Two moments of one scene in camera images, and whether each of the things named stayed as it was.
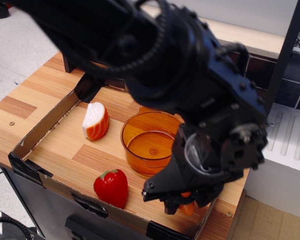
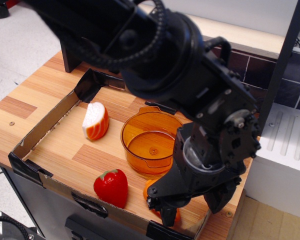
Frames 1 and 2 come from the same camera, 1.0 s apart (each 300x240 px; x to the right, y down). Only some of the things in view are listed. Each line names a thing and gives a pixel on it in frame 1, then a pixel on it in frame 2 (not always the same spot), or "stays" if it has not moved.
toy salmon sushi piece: [96, 121] stays
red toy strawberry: [112, 187] stays
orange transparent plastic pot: [147, 138] stays
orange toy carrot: [188, 209] -> [147, 184]
